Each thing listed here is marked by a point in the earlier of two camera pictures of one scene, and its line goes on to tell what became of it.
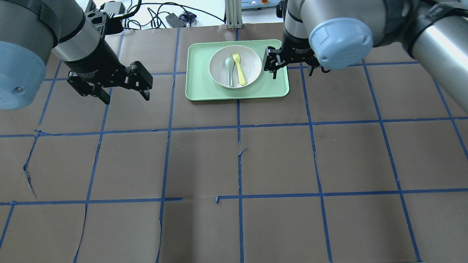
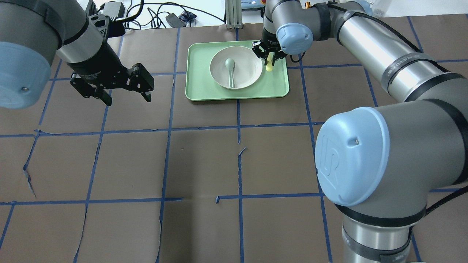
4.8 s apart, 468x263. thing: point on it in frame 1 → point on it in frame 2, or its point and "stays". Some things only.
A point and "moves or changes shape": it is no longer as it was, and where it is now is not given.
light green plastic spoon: (229, 62) stays
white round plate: (250, 64) stays
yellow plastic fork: (236, 58) moves or changes shape
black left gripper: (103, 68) stays
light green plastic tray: (232, 69) stays
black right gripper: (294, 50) → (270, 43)
